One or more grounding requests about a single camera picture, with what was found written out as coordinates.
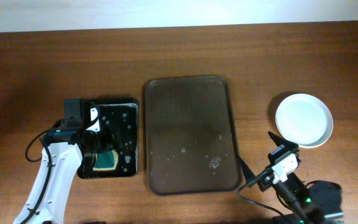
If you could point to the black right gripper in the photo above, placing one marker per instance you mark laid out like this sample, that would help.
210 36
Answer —
265 169

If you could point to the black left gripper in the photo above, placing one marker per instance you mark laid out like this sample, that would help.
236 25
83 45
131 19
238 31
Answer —
110 143

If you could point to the green yellow sponge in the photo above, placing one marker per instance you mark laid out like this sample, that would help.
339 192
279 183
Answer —
106 161

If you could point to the white plate front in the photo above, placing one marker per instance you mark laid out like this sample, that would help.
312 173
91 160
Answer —
305 120

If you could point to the brown serving tray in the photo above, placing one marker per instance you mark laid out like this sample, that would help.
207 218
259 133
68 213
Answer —
190 136

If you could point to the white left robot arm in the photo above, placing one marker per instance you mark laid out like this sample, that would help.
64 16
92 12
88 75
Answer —
62 154

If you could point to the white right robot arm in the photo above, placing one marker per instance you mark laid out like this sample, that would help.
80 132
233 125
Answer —
318 201

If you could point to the black small tray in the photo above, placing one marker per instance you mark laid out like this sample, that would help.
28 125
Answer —
125 113

